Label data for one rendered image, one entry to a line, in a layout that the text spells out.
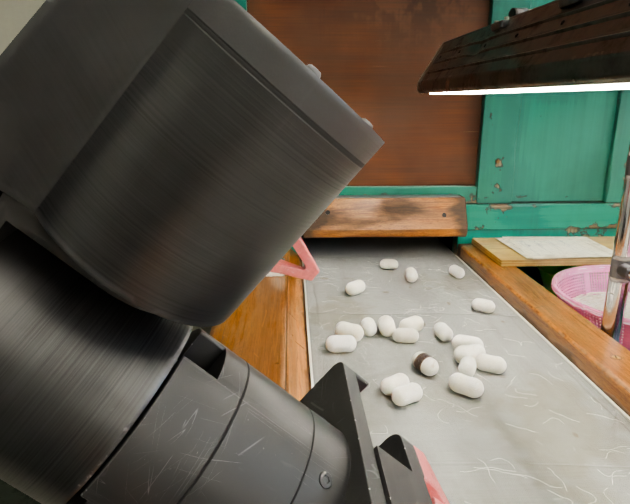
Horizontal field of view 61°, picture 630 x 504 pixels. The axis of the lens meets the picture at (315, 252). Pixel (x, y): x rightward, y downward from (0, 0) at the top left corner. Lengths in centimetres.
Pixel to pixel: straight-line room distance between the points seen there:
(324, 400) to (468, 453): 32
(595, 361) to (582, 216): 54
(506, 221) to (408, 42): 38
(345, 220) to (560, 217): 42
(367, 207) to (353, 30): 31
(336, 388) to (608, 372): 47
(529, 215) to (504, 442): 65
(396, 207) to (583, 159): 37
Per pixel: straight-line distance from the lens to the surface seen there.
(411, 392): 55
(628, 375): 64
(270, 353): 60
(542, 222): 112
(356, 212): 97
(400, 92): 102
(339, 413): 18
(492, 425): 55
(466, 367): 61
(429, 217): 99
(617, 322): 74
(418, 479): 17
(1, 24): 199
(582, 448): 55
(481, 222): 108
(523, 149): 109
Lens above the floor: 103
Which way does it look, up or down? 16 degrees down
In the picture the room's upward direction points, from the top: straight up
